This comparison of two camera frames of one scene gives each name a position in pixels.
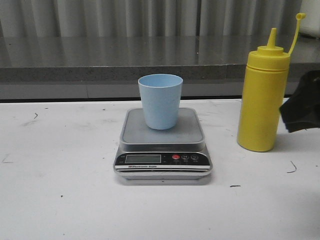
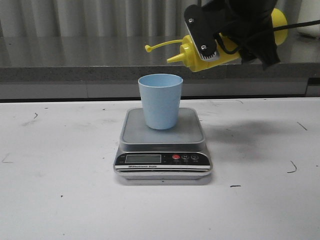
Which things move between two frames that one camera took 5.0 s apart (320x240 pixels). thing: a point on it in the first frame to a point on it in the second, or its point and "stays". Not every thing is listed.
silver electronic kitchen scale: (144, 153) stays
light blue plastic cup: (161, 94) stays
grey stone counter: (100, 67) stays
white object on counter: (311, 24) stays
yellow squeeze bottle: (264, 75) to (189, 57)
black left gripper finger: (301, 111) to (241, 19)
